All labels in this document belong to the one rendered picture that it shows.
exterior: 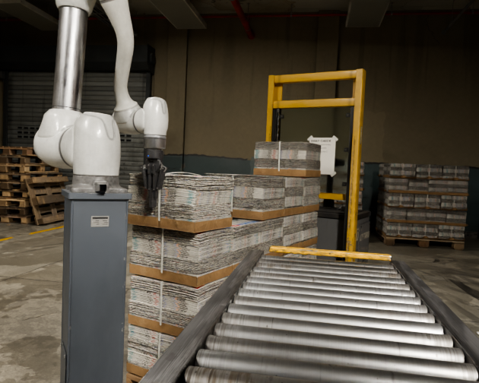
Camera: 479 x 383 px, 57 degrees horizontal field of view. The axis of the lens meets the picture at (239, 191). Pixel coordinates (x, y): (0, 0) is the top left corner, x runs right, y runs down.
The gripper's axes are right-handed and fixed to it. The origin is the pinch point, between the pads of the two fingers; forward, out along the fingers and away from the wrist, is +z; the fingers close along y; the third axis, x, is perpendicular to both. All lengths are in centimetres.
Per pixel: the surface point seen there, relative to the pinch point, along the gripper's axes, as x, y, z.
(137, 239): -8.1, 15.2, 19.8
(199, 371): 88, -85, 16
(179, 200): -3.5, -11.3, 0.2
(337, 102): -178, -20, -65
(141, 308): -7, 10, 50
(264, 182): -66, -19, -8
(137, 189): -4.0, 12.4, -3.0
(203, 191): -9.0, -18.9, -4.2
